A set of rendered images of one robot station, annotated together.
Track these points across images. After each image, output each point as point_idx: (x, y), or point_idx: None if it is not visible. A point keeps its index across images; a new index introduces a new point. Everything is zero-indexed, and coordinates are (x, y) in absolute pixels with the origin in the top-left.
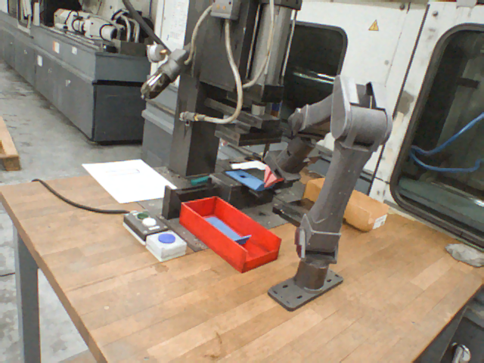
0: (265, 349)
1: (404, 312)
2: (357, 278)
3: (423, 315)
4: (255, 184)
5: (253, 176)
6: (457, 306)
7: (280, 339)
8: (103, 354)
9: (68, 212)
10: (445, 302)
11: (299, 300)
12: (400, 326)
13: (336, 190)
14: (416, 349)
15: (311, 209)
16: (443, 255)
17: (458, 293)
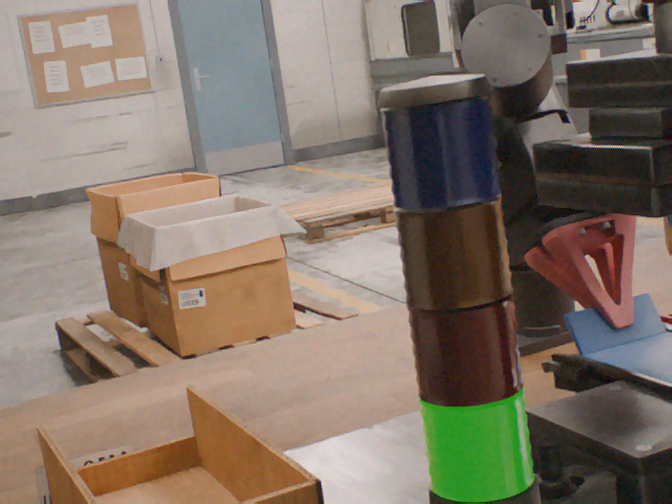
0: (662, 281)
1: (354, 334)
2: (398, 362)
3: (317, 336)
4: (664, 350)
5: (667, 383)
6: (210, 354)
7: (634, 288)
8: None
9: None
10: (226, 356)
11: (581, 308)
12: (389, 321)
13: None
14: (394, 307)
15: None
16: (6, 443)
17: (156, 373)
